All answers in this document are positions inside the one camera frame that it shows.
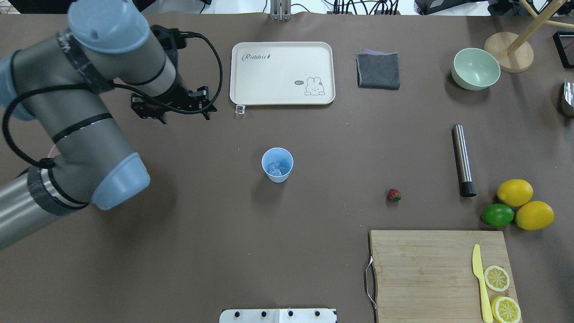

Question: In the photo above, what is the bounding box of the yellow lemon upper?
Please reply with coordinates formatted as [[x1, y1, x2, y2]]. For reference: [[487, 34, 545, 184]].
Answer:
[[496, 179, 534, 207]]

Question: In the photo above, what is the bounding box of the light blue plastic cup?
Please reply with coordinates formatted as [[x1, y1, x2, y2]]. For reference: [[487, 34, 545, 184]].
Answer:
[[261, 147, 294, 183]]

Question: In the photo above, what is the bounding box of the single clear ice cube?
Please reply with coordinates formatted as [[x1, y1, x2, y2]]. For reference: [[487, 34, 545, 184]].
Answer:
[[235, 105, 246, 116]]

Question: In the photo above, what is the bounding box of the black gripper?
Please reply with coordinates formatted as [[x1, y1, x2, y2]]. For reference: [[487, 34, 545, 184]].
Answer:
[[130, 25, 218, 124]]

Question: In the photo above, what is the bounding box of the pink plastic bowl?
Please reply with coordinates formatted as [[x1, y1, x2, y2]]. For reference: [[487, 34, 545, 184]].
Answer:
[[47, 145, 60, 159]]

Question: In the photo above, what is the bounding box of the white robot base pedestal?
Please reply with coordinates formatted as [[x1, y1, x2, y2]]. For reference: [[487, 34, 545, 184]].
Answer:
[[219, 308, 338, 323]]

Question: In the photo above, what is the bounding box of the steel muddler black tip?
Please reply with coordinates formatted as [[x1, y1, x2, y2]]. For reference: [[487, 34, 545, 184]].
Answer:
[[452, 123, 476, 198]]

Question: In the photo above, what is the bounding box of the cream rabbit tray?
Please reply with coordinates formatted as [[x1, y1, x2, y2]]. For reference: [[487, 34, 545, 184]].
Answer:
[[229, 42, 336, 106]]

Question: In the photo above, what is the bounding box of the yellow lemon lower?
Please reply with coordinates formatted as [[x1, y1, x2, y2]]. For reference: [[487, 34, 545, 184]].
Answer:
[[514, 201, 555, 231]]

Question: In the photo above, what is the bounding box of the grey folded cloth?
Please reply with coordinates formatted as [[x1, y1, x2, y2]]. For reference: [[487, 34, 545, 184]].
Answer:
[[356, 49, 400, 90]]

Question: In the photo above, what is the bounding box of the wooden cup stand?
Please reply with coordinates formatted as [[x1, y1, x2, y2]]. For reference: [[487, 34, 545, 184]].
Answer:
[[484, 0, 574, 73]]

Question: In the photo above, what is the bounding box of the yellow plastic knife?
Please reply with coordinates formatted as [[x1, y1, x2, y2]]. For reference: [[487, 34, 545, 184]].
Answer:
[[471, 244, 494, 323]]

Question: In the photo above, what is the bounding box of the wooden cutting board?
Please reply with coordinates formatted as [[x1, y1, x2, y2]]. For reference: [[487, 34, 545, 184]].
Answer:
[[368, 230, 518, 323]]

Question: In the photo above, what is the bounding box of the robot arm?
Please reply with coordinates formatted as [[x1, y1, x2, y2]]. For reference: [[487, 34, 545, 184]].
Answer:
[[1, 0, 219, 248]]

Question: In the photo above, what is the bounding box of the green lime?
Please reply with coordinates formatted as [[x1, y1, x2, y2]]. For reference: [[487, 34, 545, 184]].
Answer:
[[480, 204, 515, 227]]

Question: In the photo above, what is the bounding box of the lemon half upper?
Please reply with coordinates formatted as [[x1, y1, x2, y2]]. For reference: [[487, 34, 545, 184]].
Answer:
[[491, 297, 522, 323]]

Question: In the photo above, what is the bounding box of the mint green bowl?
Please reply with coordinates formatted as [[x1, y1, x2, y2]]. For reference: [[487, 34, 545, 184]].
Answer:
[[451, 48, 501, 91]]

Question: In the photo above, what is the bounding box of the yellow lemon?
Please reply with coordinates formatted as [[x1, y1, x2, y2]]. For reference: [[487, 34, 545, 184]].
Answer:
[[496, 179, 534, 207], [514, 201, 555, 231]]

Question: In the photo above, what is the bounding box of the red strawberry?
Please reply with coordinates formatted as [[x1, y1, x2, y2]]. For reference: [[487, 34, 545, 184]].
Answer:
[[386, 188, 402, 203]]

